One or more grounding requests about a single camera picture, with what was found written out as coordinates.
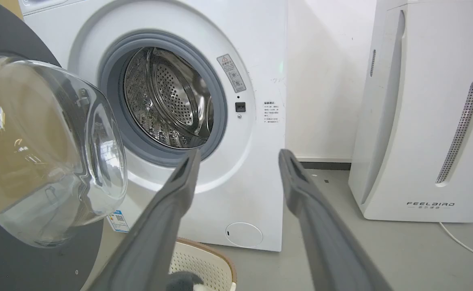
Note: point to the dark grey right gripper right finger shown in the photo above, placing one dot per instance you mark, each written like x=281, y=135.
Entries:
x=325, y=238

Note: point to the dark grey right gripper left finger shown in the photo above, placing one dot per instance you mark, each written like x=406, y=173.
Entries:
x=155, y=234

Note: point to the washing machine door glass bowl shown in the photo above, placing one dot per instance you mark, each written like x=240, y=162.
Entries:
x=38, y=153

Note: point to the white front-load washing machine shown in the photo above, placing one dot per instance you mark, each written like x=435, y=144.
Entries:
x=244, y=81

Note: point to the grey cloth item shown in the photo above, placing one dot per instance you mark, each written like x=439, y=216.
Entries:
x=184, y=281

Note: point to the cream perforated laundry basket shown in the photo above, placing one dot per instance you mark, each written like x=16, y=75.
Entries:
x=208, y=264

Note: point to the white air purifier appliance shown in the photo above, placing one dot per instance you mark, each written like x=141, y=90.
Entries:
x=426, y=109

